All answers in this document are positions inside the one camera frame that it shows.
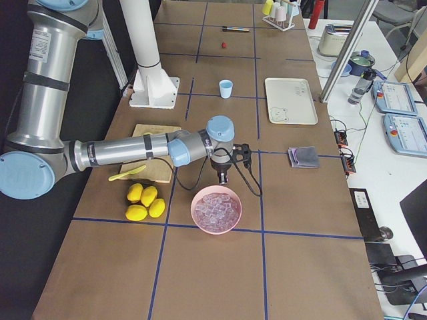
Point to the aluminium frame post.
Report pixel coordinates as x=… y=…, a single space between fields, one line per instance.
x=350 y=43

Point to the light blue plastic cup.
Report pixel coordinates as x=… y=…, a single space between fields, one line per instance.
x=225 y=87

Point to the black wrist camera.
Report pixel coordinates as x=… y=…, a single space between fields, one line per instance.
x=242 y=154

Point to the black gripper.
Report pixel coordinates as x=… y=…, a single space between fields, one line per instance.
x=220 y=166

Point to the cream bear serving tray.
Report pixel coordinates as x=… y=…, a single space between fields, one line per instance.
x=290 y=102

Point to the red bottle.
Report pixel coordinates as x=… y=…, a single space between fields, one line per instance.
x=318 y=7

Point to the yellow-green plastic knife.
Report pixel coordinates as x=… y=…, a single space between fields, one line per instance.
x=127 y=173

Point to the blue teach pendant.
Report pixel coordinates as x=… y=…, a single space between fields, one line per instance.
x=406 y=134
x=393 y=97

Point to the blue bowl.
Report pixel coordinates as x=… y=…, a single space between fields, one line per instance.
x=347 y=69

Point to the pink plastic cup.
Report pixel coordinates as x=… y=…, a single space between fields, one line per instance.
x=281 y=14

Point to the steel muddler with black tip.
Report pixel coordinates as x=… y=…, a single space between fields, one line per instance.
x=235 y=29

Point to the yellow lemon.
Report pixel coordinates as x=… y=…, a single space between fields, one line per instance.
x=148 y=195
x=157 y=208
x=136 y=212
x=134 y=192

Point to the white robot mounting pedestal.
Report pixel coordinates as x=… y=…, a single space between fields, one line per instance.
x=153 y=87

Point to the pink bowl of ice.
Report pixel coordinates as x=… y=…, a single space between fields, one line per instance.
x=216 y=209

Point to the white plastic cup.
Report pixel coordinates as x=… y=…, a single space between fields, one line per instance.
x=274 y=9

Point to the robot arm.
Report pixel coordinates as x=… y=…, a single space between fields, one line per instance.
x=82 y=56

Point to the yellow plastic cup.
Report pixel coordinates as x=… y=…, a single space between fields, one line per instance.
x=267 y=7

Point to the clear water bottle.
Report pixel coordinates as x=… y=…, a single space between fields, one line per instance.
x=363 y=86

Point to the white wire cup rack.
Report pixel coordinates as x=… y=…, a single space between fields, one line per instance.
x=293 y=10

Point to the wooden cutting board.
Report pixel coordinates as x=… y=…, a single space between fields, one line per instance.
x=155 y=170

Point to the blue saucepan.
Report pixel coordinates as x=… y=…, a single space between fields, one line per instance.
x=360 y=61

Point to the grey folded cloth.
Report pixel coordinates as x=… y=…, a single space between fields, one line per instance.
x=304 y=157

